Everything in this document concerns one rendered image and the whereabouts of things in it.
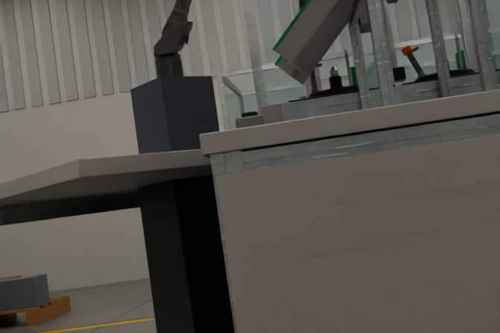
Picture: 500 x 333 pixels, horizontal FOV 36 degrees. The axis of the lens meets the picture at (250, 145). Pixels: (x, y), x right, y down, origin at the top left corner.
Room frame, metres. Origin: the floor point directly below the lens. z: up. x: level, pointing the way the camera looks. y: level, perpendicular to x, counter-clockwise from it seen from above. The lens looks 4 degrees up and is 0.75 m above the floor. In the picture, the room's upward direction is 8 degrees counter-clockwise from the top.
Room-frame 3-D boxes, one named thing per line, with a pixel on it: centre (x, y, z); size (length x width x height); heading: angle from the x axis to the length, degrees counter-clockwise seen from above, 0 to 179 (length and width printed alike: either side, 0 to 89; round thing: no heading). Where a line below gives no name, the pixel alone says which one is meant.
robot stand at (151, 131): (1.75, 0.16, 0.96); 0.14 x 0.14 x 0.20; 38
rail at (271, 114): (2.08, -0.08, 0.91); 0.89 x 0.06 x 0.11; 177
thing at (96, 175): (1.71, 0.13, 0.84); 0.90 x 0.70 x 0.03; 128
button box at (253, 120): (1.89, -0.01, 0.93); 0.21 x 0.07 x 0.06; 177
